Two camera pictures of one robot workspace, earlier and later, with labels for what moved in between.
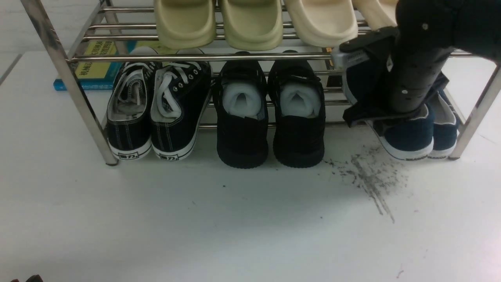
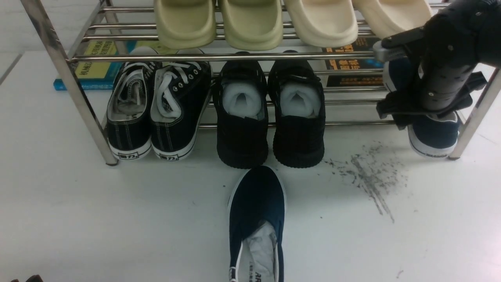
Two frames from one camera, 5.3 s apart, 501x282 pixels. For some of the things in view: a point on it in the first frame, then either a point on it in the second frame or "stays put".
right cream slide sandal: [378, 14] stays put
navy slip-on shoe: [408, 138] → [257, 193]
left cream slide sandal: [323, 23] stays put
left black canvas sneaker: [128, 122] stays put
